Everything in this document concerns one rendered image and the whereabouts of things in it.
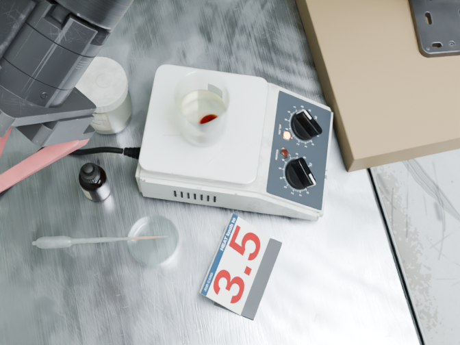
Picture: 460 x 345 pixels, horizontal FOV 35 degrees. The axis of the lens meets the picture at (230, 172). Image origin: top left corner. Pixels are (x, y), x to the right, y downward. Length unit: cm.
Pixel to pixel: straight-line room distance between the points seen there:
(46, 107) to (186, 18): 50
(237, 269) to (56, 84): 41
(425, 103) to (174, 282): 34
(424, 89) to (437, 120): 4
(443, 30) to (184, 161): 34
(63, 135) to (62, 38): 8
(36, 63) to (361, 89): 49
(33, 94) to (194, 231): 42
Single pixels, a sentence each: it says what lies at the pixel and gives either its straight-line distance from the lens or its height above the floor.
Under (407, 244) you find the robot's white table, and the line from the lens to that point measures 83.
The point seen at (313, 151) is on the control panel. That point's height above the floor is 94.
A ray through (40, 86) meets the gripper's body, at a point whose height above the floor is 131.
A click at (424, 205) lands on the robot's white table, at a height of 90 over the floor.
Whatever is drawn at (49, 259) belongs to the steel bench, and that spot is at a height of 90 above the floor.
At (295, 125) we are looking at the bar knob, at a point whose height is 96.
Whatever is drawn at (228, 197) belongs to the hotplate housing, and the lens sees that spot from 76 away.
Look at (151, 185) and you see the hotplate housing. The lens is 77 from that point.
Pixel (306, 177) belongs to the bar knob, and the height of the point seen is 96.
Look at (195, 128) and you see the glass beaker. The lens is 69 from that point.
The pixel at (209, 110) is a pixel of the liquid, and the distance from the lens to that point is 72.
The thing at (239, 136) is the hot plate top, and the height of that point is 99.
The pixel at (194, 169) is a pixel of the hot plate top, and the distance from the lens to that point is 74.
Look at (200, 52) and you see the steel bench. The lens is 89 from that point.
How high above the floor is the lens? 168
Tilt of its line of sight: 71 degrees down
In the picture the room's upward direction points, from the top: 5 degrees clockwise
